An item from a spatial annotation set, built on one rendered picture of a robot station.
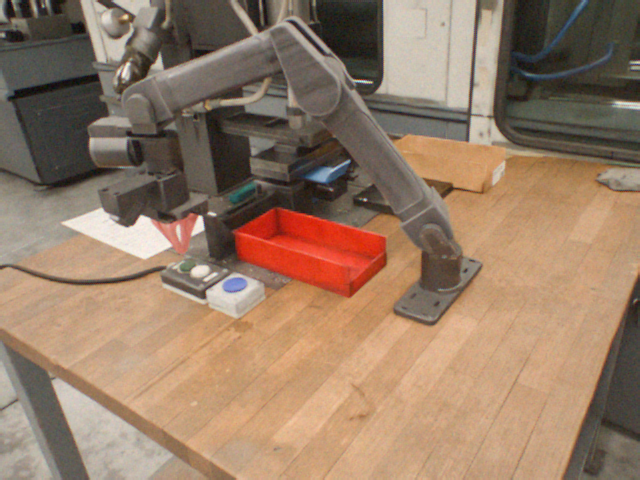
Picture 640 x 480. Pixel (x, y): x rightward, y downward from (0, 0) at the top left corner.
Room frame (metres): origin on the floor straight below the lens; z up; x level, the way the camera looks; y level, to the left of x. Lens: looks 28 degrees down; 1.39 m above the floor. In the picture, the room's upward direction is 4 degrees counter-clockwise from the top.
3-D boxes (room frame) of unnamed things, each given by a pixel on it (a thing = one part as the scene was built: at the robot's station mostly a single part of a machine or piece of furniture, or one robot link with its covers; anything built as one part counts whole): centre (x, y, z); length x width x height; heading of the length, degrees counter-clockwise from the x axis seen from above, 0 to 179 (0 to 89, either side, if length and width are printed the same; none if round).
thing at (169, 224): (0.80, 0.25, 1.01); 0.07 x 0.07 x 0.09; 53
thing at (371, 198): (1.08, -0.18, 0.91); 0.17 x 0.16 x 0.02; 143
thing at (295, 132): (1.12, 0.11, 1.12); 0.26 x 0.18 x 0.30; 53
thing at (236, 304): (0.72, 0.15, 0.90); 0.07 x 0.07 x 0.06; 53
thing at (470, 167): (1.20, -0.29, 0.93); 0.25 x 0.13 x 0.08; 53
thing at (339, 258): (0.83, 0.03, 0.93); 0.25 x 0.12 x 0.06; 53
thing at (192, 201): (0.79, 0.24, 1.08); 0.10 x 0.07 x 0.07; 53
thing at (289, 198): (1.09, 0.04, 0.94); 0.20 x 0.10 x 0.07; 143
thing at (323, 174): (1.06, 0.02, 1.00); 0.15 x 0.07 x 0.03; 53
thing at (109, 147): (0.79, 0.28, 1.18); 0.12 x 0.09 x 0.12; 81
